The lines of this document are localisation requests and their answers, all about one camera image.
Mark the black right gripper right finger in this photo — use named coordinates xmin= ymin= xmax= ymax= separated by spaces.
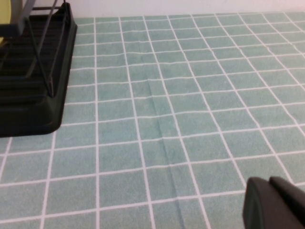
xmin=269 ymin=176 xmax=305 ymax=224

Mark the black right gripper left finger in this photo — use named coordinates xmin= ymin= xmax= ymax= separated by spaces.
xmin=242 ymin=177 xmax=305 ymax=229

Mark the yellow plate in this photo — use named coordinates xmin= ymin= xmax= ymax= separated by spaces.
xmin=0 ymin=0 xmax=12 ymax=46

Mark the green checkered tablecloth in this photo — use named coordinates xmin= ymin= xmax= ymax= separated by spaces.
xmin=0 ymin=11 xmax=305 ymax=229

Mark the black plastic drip tray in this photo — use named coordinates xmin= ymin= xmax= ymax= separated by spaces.
xmin=0 ymin=2 xmax=78 ymax=138

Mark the black wire dish rack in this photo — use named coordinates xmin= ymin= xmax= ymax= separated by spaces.
xmin=0 ymin=0 xmax=69 ymax=98

